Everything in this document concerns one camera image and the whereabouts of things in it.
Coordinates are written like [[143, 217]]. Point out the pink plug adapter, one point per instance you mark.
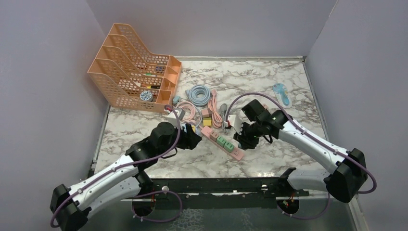
[[206, 113]]

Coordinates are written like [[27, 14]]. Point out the blue white oval device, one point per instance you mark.
[[282, 95]]

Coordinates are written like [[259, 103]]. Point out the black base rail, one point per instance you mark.
[[215, 193]]

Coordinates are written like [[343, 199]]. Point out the yellow plug adapter middle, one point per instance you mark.
[[207, 121]]

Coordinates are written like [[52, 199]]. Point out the tan plug adapter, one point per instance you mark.
[[213, 135]]

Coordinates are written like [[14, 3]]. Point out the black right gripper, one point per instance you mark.
[[245, 142]]

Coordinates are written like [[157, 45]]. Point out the pink long power strip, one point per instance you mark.
[[237, 154]]

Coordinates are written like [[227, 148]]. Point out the blue round tin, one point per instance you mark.
[[146, 96]]

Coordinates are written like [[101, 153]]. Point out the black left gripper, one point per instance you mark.
[[190, 139]]

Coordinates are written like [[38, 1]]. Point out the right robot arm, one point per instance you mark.
[[343, 173]]

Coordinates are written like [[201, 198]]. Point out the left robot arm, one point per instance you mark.
[[73, 206]]

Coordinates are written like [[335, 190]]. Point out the green plug adapter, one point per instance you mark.
[[229, 147], [221, 141]]

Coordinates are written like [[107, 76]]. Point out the orange mesh file organizer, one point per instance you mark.
[[124, 67]]

